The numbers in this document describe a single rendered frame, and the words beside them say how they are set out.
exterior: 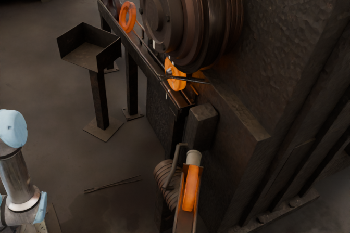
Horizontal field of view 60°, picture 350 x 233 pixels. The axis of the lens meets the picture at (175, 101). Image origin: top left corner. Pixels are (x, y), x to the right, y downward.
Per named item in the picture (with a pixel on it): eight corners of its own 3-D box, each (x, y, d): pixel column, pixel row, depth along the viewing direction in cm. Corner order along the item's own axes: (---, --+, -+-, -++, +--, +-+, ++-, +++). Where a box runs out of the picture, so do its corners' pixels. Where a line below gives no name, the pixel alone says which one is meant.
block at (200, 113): (202, 136, 142) (211, 100, 124) (211, 149, 137) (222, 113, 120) (182, 143, 138) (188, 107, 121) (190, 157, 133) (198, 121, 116)
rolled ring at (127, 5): (121, 1, 192) (125, 2, 194) (116, 30, 196) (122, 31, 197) (133, 0, 177) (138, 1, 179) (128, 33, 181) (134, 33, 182)
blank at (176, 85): (169, 52, 137) (162, 53, 136) (184, 57, 124) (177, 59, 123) (173, 84, 143) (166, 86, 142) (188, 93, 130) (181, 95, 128)
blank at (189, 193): (191, 199, 115) (183, 197, 115) (199, 160, 113) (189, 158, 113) (190, 220, 100) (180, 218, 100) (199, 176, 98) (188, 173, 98)
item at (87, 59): (95, 108, 223) (82, 21, 172) (125, 123, 216) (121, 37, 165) (76, 126, 210) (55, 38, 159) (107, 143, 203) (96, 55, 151)
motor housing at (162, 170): (170, 207, 175) (178, 153, 137) (187, 243, 161) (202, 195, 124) (149, 216, 170) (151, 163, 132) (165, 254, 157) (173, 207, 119)
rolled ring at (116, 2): (115, -4, 186) (120, -5, 188) (104, -12, 199) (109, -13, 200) (118, 25, 197) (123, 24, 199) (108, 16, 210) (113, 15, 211)
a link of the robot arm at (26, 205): (13, 205, 126) (-30, 102, 93) (51, 202, 129) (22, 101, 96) (5, 233, 117) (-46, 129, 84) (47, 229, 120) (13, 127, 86)
